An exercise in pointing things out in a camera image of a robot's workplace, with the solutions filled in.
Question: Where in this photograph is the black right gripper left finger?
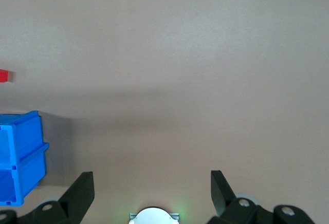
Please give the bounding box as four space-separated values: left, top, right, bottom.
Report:
0 171 94 224

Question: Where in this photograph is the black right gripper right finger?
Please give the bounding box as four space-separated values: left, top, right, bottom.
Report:
207 170 316 224

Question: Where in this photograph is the red cube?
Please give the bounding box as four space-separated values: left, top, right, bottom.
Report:
0 69 13 84

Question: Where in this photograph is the blue plastic storage bin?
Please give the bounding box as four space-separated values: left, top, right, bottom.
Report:
0 110 50 207

